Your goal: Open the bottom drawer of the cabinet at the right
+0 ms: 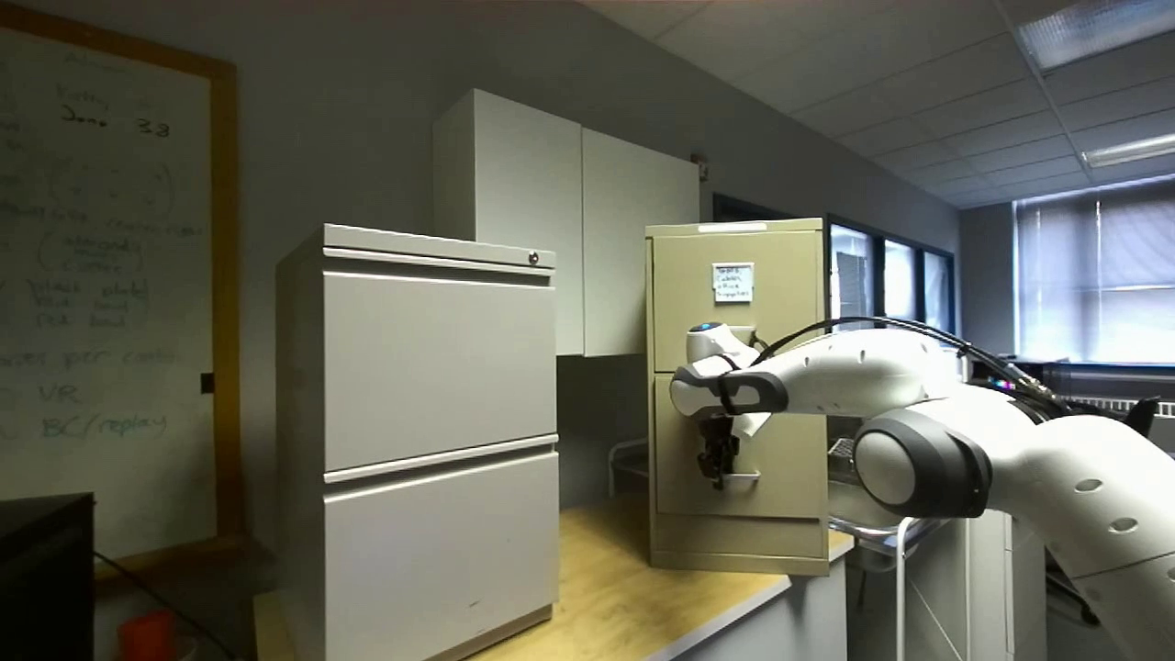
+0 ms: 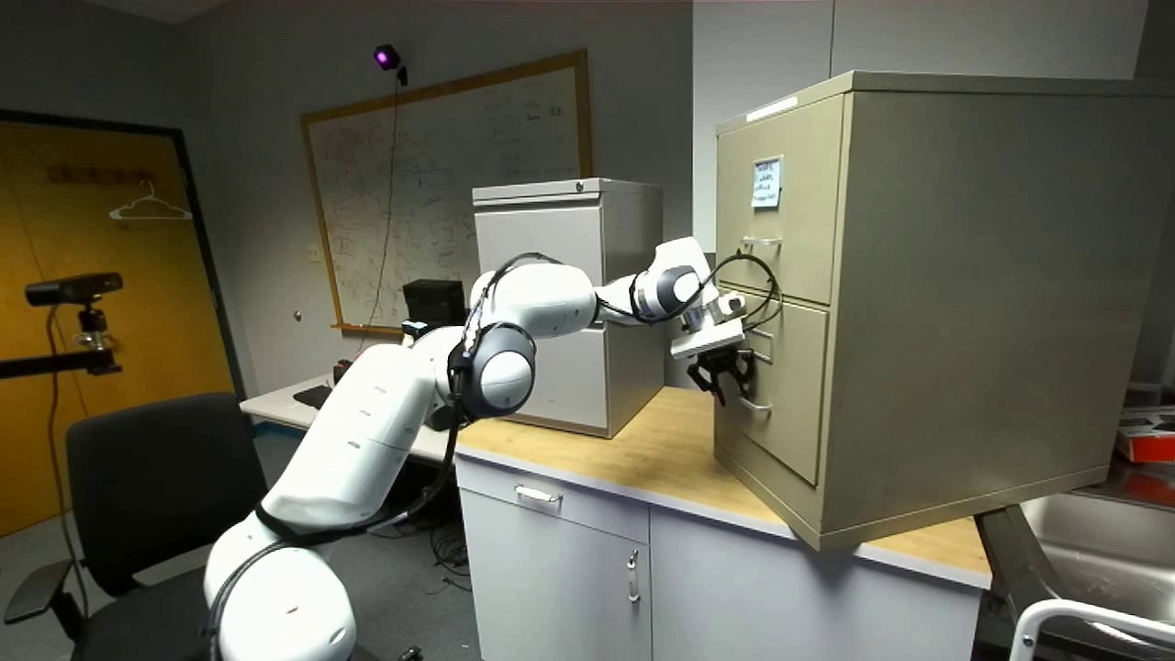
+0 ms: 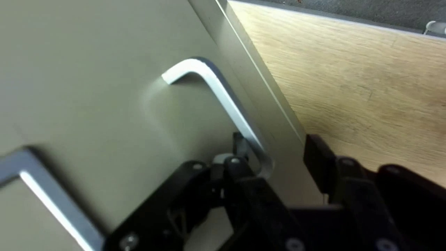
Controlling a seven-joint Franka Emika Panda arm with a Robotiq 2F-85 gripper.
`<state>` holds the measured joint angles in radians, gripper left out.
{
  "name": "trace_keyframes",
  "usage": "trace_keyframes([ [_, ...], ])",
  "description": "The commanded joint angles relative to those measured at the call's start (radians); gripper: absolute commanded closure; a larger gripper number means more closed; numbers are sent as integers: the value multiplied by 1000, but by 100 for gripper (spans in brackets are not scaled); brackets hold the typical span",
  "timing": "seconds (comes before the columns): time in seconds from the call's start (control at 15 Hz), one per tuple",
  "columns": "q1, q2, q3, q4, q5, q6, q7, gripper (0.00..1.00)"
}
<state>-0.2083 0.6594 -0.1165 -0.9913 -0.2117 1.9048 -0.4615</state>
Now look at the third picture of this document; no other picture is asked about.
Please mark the beige metal filing cabinet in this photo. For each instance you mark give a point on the beige metal filing cabinet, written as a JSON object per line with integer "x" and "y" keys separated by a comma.
{"x": 259, "y": 88}

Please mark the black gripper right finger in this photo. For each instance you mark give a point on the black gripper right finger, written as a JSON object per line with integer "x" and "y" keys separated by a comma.
{"x": 394, "y": 209}

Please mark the beige drawer without label card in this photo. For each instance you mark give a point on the beige drawer without label card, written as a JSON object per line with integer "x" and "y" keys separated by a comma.
{"x": 92, "y": 70}

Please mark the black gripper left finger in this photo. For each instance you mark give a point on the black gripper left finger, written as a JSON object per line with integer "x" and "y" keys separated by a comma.
{"x": 195, "y": 209}

